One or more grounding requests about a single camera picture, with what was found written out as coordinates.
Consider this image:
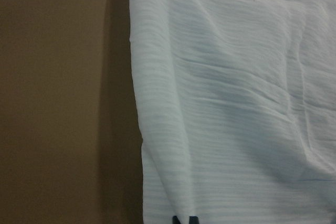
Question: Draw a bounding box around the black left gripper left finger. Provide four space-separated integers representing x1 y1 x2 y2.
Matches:
172 216 181 224

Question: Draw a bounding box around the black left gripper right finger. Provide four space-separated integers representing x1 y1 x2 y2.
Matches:
188 216 199 224

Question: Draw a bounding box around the light blue striped shirt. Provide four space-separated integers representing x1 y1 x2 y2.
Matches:
129 0 335 223

